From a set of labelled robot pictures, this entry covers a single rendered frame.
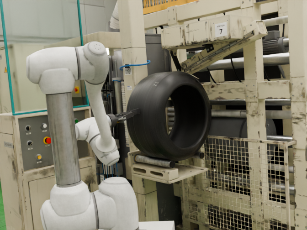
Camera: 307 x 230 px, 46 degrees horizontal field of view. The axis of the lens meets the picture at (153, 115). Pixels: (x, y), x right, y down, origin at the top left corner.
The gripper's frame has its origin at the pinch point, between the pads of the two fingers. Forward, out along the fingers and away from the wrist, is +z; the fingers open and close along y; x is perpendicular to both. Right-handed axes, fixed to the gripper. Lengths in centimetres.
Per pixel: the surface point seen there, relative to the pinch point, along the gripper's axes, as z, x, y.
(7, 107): 63, 17, 371
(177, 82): 27.8, -11.2, -12.1
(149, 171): 7.2, 42.1, 6.7
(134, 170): 8, 44, 23
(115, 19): 62, -61, 79
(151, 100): 7.7, -5.0, -8.2
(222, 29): 55, -38, -30
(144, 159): 10.7, 35.4, 13.7
